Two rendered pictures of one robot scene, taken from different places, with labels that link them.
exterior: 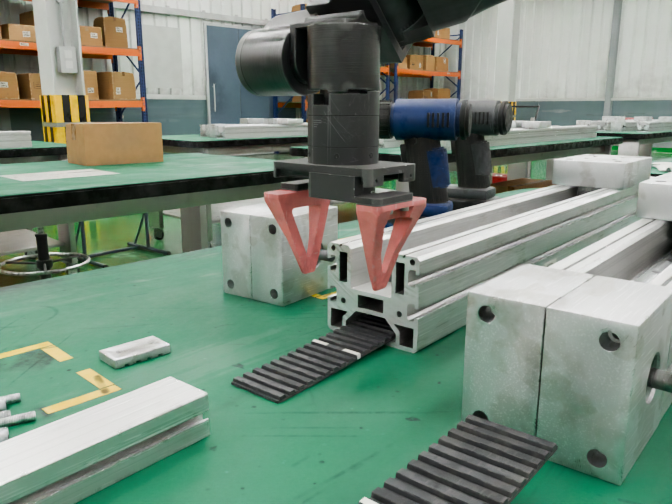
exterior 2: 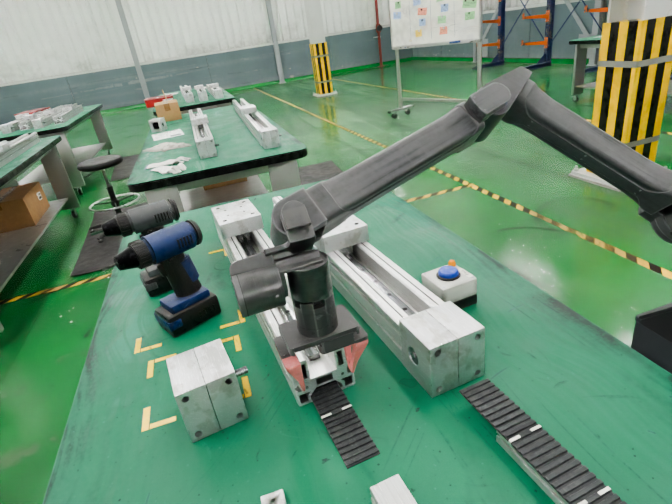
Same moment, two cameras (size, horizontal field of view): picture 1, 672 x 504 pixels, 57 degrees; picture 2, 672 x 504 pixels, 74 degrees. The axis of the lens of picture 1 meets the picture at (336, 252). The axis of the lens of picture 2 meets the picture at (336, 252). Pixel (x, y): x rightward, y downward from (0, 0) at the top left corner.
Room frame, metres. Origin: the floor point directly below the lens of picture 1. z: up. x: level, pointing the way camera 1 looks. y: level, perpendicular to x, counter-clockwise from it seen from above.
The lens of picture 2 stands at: (0.19, 0.42, 1.31)
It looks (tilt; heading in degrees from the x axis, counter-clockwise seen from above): 26 degrees down; 302
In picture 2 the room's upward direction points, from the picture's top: 9 degrees counter-clockwise
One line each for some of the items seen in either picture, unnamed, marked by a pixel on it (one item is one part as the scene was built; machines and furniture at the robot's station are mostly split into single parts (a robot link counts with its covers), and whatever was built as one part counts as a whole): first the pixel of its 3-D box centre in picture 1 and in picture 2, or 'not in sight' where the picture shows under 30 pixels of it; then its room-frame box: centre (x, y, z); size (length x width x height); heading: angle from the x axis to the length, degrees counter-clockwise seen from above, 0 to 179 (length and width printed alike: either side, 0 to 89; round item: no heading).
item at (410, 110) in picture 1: (401, 173); (164, 283); (0.94, -0.10, 0.89); 0.20 x 0.08 x 0.22; 72
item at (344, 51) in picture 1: (338, 59); (304, 277); (0.51, 0.00, 1.02); 0.07 x 0.06 x 0.07; 48
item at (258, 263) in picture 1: (288, 250); (214, 385); (0.68, 0.05, 0.83); 0.11 x 0.10 x 0.10; 54
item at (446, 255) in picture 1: (542, 229); (263, 273); (0.83, -0.29, 0.82); 0.80 x 0.10 x 0.09; 140
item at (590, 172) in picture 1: (602, 178); (237, 222); (1.03, -0.44, 0.87); 0.16 x 0.11 x 0.07; 140
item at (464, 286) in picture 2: not in sight; (445, 288); (0.42, -0.35, 0.81); 0.10 x 0.08 x 0.06; 50
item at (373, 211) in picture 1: (367, 230); (339, 349); (0.49, -0.02, 0.89); 0.07 x 0.07 x 0.09; 49
